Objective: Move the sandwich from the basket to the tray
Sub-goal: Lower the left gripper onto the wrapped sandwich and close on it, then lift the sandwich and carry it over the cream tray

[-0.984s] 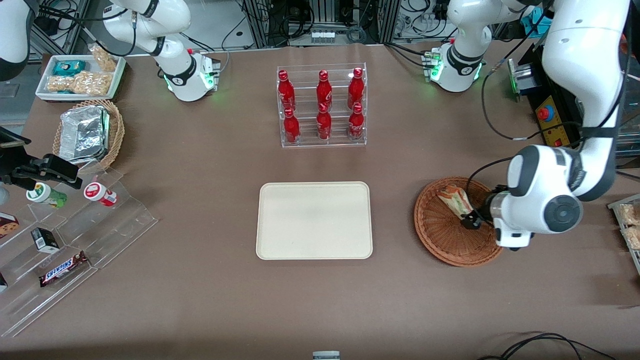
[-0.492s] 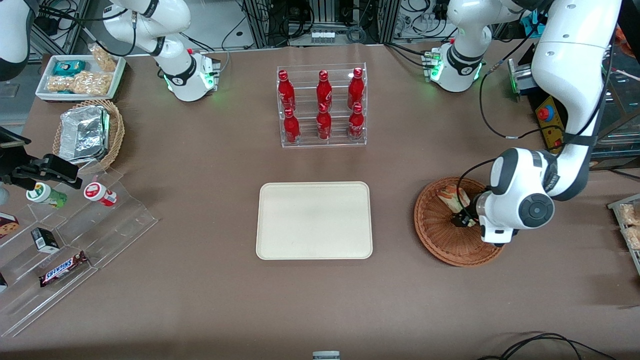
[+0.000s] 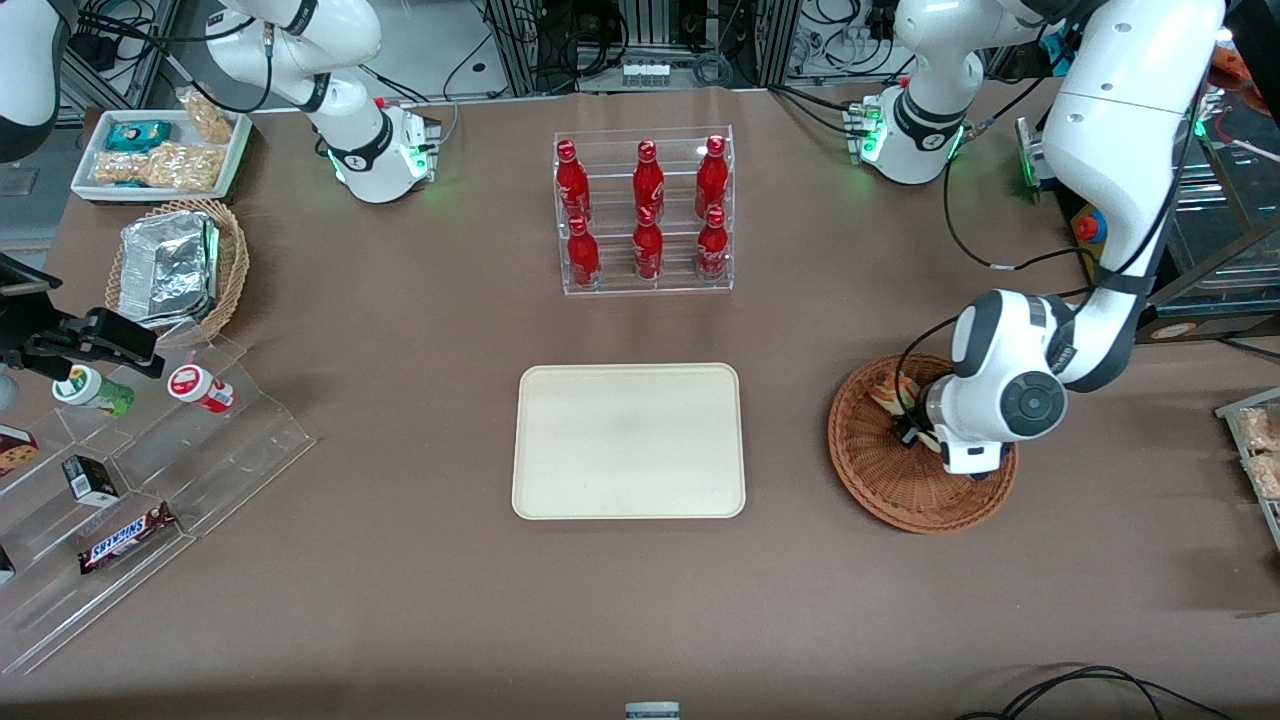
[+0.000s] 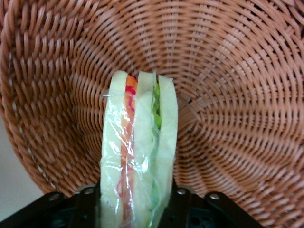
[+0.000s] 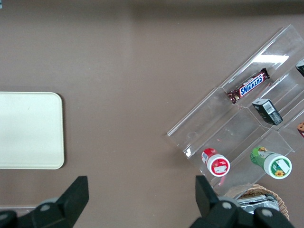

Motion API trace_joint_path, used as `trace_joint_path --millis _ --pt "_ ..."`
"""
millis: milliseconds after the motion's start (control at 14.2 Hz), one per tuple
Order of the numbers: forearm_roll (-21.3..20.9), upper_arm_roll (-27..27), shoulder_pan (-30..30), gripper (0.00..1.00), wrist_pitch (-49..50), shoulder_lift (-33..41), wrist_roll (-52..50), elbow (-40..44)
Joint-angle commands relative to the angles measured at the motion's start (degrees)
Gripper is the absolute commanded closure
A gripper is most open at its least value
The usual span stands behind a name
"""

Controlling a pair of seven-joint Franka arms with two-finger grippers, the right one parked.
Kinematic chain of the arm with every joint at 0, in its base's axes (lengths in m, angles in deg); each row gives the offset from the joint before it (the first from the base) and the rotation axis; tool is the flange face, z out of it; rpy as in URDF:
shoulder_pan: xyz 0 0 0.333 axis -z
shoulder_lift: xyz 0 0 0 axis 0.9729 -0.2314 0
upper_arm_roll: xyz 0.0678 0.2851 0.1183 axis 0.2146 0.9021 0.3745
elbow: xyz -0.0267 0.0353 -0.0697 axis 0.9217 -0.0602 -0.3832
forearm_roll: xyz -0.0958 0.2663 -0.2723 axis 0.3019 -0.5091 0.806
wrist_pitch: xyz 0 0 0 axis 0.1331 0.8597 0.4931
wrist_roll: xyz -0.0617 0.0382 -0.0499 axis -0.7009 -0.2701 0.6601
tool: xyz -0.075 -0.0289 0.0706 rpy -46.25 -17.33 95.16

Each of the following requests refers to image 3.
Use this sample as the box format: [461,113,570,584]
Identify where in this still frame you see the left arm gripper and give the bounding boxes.
[897,405,1013,484]

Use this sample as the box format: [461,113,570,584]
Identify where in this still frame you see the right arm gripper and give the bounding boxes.
[0,296,167,380]

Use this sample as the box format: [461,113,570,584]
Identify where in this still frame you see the triangle sandwich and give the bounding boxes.
[868,372,941,453]

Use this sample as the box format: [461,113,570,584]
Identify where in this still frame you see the round brown wicker basket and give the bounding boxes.
[827,353,1019,535]

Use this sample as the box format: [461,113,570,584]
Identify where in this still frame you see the oval wicker basket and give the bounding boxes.
[104,198,250,348]

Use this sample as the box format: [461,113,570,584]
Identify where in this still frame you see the white rectangular snack tray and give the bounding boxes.
[70,108,253,204]

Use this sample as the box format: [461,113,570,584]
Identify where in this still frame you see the tray with wrapped pastries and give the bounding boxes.
[1214,387,1280,553]

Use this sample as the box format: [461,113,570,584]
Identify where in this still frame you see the cream plastic serving tray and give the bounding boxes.
[511,362,748,521]

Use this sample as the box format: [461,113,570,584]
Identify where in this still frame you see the green label white cup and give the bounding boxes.
[52,364,136,419]

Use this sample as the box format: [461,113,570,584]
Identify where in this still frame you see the red label white cup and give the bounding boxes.
[166,364,237,414]

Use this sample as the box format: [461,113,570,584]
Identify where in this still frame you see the small black box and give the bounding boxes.
[61,454,120,508]

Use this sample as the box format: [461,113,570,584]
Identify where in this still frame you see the brown cookie box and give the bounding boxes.
[0,424,40,478]

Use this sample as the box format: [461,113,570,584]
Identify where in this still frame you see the clear acrylic stepped display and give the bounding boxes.
[0,335,318,677]

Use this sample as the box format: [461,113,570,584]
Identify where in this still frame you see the clear bag of nut bars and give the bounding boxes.
[93,140,227,193]

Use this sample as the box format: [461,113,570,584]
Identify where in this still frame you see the Snickers chocolate bar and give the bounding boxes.
[77,501,179,576]

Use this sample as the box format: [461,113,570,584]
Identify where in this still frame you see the teal snack packet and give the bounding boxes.
[104,120,174,153]

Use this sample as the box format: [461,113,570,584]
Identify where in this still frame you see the clear bag of fried snacks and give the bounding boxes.
[177,86,237,144]

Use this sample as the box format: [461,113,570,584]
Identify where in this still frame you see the red cola bottle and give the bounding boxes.
[567,215,602,291]
[696,205,730,281]
[632,207,665,282]
[555,139,592,226]
[632,140,666,216]
[695,135,730,216]

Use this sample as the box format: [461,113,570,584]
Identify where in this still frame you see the black glass food warmer cabinet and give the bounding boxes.
[1070,90,1280,346]

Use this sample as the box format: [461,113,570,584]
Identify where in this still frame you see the clear acrylic bottle rack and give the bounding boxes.
[553,125,735,297]

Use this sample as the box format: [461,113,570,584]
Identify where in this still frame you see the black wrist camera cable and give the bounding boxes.
[895,120,1201,426]

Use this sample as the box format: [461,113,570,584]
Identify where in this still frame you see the black looped floor cable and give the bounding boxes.
[955,664,1233,720]

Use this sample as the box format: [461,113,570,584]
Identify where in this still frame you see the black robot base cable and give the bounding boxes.
[768,85,863,136]

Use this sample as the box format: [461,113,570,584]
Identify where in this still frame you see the aluminium frame rack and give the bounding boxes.
[485,0,801,96]

